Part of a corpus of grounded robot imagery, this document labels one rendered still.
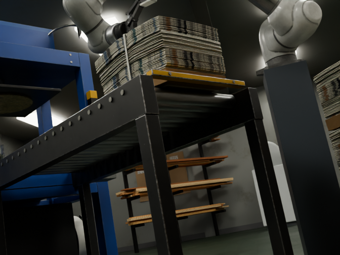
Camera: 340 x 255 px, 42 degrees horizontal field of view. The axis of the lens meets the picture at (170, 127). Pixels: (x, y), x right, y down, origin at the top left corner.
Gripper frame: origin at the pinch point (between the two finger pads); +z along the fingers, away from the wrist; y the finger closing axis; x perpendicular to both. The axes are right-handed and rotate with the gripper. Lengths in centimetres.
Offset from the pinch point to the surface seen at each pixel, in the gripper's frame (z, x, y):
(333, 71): 45, -47, 25
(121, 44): -1.5, 14.4, 11.5
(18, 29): -136, -7, -35
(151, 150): 27, 28, 51
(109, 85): -11.0, 14.0, 24.7
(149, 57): 12.4, 13.6, 19.6
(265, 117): -521, -797, -45
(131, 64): 2.8, 13.7, 19.5
